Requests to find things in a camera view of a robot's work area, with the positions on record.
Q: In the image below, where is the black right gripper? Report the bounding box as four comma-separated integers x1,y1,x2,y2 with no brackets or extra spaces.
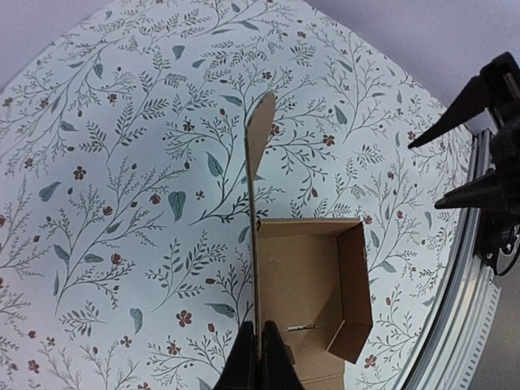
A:
408,51,519,223

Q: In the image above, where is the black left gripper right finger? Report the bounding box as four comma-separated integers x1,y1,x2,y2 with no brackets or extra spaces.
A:
261,321,304,390

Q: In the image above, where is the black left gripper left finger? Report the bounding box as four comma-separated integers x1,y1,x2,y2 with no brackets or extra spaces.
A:
213,321,257,390

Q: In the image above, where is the brown cardboard box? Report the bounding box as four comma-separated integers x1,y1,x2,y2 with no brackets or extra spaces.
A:
242,91,374,390

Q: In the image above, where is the floral patterned table mat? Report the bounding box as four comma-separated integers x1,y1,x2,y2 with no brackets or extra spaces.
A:
1,1,470,389

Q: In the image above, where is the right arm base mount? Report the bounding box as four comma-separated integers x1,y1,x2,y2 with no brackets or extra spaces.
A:
474,210,519,276

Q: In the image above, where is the aluminium front rail frame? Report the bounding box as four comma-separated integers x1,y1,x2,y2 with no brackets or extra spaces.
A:
389,125,520,390

